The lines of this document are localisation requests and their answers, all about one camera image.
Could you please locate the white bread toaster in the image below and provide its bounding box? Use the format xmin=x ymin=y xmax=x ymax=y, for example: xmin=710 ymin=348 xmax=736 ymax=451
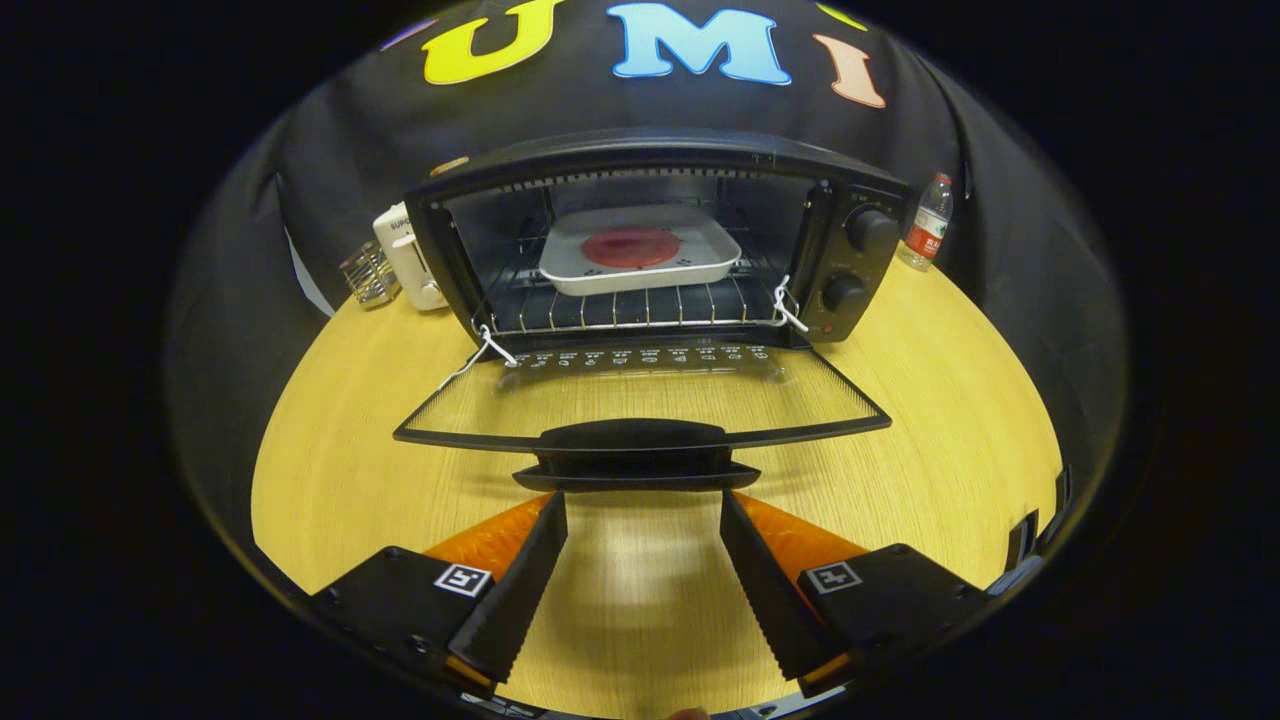
xmin=373 ymin=203 xmax=449 ymax=312

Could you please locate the clear water bottle red label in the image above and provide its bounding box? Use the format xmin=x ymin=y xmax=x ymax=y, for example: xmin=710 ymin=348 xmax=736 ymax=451
xmin=900 ymin=172 xmax=954 ymax=273

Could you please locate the white cord tie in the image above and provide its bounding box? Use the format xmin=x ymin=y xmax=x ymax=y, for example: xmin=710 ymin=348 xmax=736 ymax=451
xmin=772 ymin=275 xmax=809 ymax=334
xmin=437 ymin=322 xmax=519 ymax=391

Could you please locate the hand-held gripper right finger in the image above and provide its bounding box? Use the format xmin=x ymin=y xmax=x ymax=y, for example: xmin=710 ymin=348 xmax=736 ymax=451
xmin=718 ymin=489 xmax=991 ymax=699

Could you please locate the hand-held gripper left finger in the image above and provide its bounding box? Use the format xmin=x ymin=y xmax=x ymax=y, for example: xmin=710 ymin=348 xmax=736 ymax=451
xmin=310 ymin=490 xmax=569 ymax=696

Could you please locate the glass toaster oven door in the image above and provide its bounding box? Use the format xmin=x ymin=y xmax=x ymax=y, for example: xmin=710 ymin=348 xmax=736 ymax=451
xmin=393 ymin=340 xmax=893 ymax=493

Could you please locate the pink round food slice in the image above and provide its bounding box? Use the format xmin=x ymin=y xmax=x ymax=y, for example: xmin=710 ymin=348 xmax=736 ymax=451
xmin=581 ymin=226 xmax=682 ymax=269

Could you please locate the black toaster oven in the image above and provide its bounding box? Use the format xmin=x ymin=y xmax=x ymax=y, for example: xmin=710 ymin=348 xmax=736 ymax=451
xmin=405 ymin=128 xmax=913 ymax=351

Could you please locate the metal oven wire rack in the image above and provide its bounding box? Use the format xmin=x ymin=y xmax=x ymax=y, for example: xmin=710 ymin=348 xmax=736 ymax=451
xmin=478 ymin=210 xmax=791 ymax=336

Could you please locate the white square plate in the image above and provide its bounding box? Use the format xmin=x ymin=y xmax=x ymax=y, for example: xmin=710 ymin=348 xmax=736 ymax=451
xmin=538 ymin=204 xmax=743 ymax=297

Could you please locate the wire mesh holder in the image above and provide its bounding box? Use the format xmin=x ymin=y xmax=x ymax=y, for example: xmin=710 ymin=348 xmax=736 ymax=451
xmin=338 ymin=240 xmax=403 ymax=307

